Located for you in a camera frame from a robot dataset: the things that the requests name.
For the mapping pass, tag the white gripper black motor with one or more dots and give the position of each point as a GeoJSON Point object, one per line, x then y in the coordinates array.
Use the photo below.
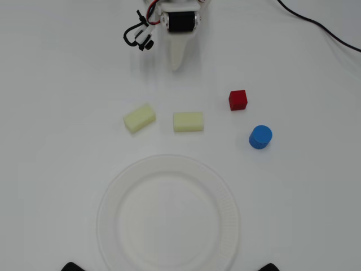
{"type": "Point", "coordinates": [180, 22]}

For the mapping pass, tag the red cube block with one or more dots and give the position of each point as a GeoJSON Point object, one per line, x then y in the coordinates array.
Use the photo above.
{"type": "Point", "coordinates": [238, 100]}

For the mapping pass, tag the pale yellow foam block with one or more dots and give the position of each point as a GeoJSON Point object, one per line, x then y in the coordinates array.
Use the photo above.
{"type": "Point", "coordinates": [188, 122]}
{"type": "Point", "coordinates": [139, 118]}

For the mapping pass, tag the blue ribbed cylinder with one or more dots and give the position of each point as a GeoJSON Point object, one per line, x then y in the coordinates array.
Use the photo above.
{"type": "Point", "coordinates": [260, 137]}

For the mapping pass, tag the white paper plate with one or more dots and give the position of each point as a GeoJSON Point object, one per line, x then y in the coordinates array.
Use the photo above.
{"type": "Point", "coordinates": [169, 217]}

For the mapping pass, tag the black stand foot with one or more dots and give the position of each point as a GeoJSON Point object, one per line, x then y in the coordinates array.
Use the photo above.
{"type": "Point", "coordinates": [268, 267]}
{"type": "Point", "coordinates": [72, 267]}

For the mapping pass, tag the small white wrist camera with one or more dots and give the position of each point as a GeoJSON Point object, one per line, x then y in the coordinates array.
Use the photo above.
{"type": "Point", "coordinates": [144, 35]}

